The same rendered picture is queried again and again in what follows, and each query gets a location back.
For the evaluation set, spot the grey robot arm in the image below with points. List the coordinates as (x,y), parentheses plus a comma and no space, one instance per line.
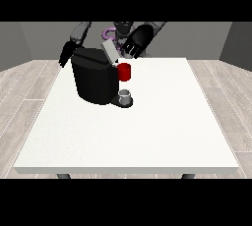
(157,27)
(79,32)

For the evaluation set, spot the red pod holder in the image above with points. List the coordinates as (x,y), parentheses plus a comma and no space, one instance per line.
(124,71)

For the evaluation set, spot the pale grey machine lid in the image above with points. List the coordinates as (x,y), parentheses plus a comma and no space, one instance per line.
(111,51)

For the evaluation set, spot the small grey cup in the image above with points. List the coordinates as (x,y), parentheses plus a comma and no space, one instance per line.
(125,97)

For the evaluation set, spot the black coffee machine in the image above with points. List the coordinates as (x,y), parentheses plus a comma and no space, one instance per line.
(93,77)

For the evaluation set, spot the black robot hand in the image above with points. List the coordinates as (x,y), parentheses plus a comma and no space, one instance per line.
(66,53)
(140,38)

